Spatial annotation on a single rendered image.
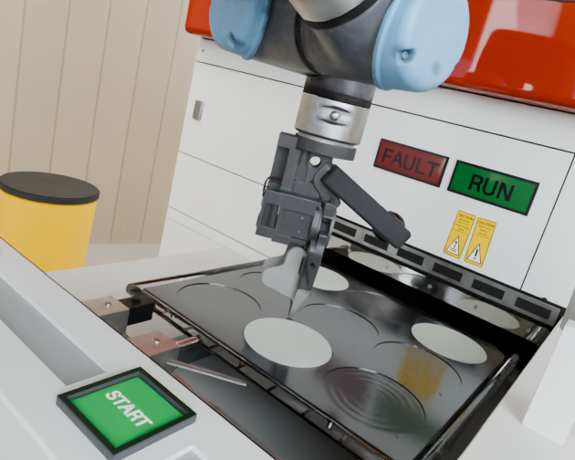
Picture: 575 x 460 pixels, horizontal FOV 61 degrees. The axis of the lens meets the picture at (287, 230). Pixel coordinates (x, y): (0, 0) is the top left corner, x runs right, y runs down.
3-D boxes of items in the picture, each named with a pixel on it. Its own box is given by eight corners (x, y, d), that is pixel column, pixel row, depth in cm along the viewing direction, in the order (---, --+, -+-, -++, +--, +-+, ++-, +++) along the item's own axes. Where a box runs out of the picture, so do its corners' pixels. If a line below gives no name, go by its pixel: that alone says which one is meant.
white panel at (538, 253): (173, 215, 116) (208, 40, 105) (530, 402, 71) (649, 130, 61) (163, 215, 113) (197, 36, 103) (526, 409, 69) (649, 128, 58)
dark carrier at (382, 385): (308, 258, 85) (308, 256, 85) (507, 356, 66) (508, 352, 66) (142, 292, 58) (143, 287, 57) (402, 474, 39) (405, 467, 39)
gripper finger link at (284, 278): (253, 306, 59) (270, 235, 57) (300, 318, 60) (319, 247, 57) (250, 317, 56) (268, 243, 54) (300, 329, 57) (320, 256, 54)
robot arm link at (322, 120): (365, 109, 57) (375, 110, 49) (354, 148, 58) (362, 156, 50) (302, 93, 56) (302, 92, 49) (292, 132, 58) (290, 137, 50)
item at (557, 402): (529, 394, 41) (593, 249, 38) (580, 421, 39) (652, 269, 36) (513, 422, 37) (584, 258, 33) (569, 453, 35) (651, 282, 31)
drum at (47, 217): (67, 292, 236) (83, 174, 221) (93, 329, 211) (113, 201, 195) (-23, 298, 212) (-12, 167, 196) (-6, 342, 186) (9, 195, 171)
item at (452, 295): (289, 266, 93) (302, 219, 91) (527, 387, 69) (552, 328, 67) (284, 267, 92) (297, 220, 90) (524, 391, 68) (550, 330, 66)
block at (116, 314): (108, 318, 53) (111, 293, 52) (126, 332, 51) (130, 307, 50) (32, 336, 47) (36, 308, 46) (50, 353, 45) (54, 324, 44)
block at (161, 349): (152, 354, 49) (158, 328, 48) (174, 371, 47) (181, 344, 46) (77, 379, 42) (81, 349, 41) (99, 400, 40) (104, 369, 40)
